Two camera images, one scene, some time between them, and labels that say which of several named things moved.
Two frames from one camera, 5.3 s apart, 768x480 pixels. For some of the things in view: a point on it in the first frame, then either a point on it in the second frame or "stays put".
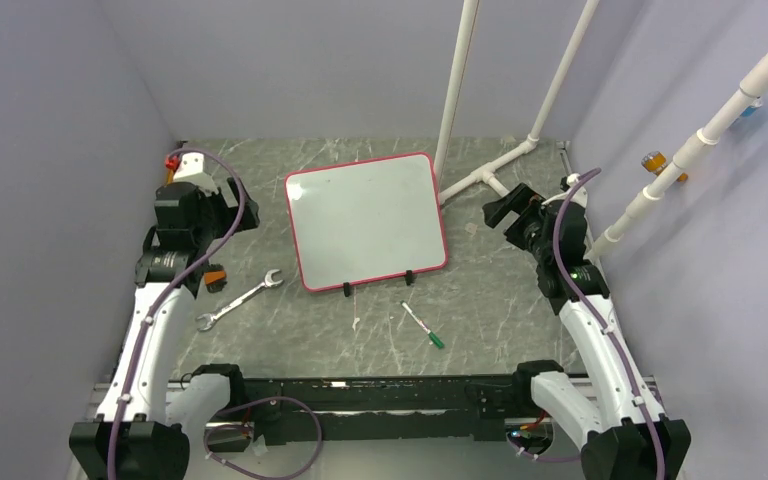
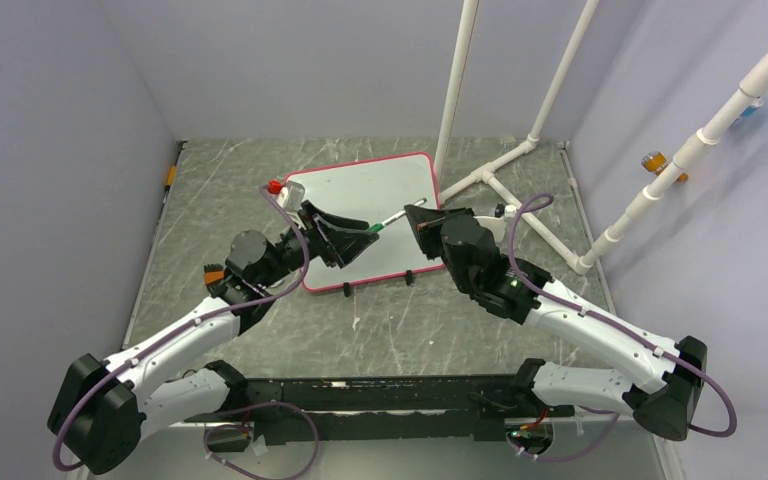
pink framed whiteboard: x=366 y=220 stays put
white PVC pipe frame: x=456 y=93 stays put
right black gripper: x=518 y=200 → x=426 y=225
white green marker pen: x=433 y=337 → x=378 y=226
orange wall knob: x=655 y=161 stays put
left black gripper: x=217 y=201 → x=341 y=246
